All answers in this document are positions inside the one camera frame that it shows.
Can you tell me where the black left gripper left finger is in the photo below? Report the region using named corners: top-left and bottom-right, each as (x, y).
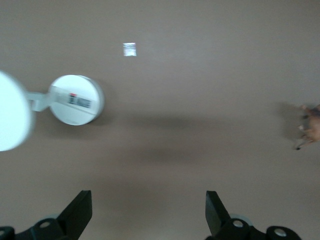
top-left (0, 190), bottom-right (93, 240)

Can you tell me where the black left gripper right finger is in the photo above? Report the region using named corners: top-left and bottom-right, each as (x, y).
top-left (204, 190), bottom-right (301, 240)

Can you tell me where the brown pear-shaped toy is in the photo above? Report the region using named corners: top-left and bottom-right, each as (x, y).
top-left (292, 103), bottom-right (320, 151)

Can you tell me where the white round-base stand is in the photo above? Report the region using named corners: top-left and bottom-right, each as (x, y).
top-left (0, 69), bottom-right (105, 152)

